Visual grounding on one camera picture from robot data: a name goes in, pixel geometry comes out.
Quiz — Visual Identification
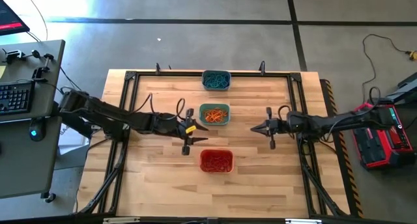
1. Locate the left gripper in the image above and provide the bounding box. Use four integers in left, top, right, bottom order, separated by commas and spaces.
151, 107, 210, 156

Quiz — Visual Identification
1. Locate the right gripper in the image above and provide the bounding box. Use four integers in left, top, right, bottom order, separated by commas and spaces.
250, 106, 291, 150

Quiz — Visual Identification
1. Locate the blue rubber band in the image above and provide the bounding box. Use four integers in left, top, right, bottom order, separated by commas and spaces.
203, 72, 230, 89

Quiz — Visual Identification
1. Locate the green plastic basket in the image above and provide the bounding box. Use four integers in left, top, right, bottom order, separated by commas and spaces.
198, 102, 231, 126

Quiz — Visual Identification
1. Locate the orange plastic basket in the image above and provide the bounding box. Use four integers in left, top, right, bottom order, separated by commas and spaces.
199, 148, 235, 175

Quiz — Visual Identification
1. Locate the blue plastic basket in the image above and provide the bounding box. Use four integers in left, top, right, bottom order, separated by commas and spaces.
201, 70, 232, 91

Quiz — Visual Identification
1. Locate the yellow black hazard tape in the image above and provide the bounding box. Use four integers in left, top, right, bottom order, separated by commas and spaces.
325, 79, 365, 218

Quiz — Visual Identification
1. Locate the red black power station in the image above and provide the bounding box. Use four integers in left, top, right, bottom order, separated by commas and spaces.
351, 102, 417, 170

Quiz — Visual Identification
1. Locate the white printed sheet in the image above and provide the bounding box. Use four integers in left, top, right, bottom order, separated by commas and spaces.
58, 121, 94, 157

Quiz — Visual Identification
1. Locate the grey metal stand base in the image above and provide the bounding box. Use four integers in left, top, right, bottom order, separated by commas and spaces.
386, 71, 417, 105

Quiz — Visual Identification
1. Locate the black computer mouse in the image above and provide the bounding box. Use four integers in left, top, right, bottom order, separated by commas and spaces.
28, 117, 47, 143

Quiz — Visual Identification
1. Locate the black desk clamp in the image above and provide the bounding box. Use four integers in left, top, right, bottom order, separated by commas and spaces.
31, 49, 55, 82
1, 49, 27, 63

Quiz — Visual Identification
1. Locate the grey side desk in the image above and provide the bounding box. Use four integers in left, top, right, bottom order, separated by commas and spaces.
0, 39, 66, 204

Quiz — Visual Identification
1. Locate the black backlit keyboard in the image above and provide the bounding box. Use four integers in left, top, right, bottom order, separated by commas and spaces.
0, 80, 36, 116

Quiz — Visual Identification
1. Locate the dark computer screen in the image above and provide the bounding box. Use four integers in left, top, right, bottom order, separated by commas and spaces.
0, 0, 31, 36

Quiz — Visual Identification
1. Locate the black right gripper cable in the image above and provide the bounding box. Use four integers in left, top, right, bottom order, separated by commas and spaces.
277, 105, 296, 140

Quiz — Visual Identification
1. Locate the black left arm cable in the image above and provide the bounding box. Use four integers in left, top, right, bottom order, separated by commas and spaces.
130, 92, 186, 121

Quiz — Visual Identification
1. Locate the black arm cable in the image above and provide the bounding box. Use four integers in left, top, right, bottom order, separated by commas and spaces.
327, 86, 382, 143
130, 92, 186, 121

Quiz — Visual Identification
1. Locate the silver metal bracket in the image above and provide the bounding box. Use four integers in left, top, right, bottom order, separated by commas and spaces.
103, 217, 141, 224
285, 218, 323, 224

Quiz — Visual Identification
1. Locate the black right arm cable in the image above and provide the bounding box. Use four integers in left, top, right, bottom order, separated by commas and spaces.
327, 86, 382, 143

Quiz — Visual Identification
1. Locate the black floor cable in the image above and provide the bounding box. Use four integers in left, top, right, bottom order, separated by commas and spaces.
362, 33, 410, 96

